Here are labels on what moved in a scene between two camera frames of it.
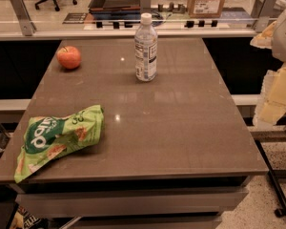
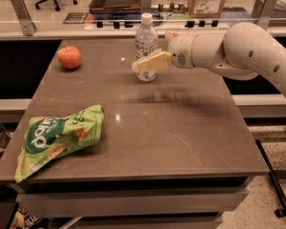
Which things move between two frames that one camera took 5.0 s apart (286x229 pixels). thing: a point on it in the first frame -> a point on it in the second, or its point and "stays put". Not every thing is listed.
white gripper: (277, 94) -> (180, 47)
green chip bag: (47, 138) stays put
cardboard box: (206, 1) stays put
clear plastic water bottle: (146, 51) stays put
